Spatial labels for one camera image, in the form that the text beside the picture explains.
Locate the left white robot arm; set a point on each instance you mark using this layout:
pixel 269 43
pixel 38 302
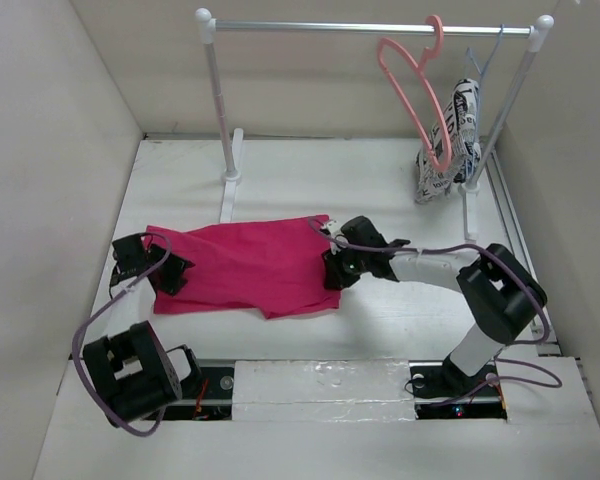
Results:
pixel 129 374

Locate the pink trousers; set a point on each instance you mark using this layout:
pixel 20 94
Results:
pixel 272 266

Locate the black white printed garment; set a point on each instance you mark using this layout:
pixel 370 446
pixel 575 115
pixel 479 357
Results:
pixel 432 183

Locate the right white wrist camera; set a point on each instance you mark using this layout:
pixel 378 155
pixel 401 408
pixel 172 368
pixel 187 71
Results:
pixel 330 228

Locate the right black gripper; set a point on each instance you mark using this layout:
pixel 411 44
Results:
pixel 335 278

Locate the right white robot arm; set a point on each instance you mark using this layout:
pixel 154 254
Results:
pixel 502 296

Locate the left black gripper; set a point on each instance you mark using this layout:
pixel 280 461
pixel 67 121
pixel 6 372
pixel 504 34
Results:
pixel 176 278

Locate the blue wire hanger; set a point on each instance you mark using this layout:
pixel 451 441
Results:
pixel 482 70

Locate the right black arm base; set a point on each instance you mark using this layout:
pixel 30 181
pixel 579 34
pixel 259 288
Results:
pixel 436 399

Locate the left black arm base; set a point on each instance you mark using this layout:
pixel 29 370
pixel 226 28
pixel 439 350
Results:
pixel 212 401

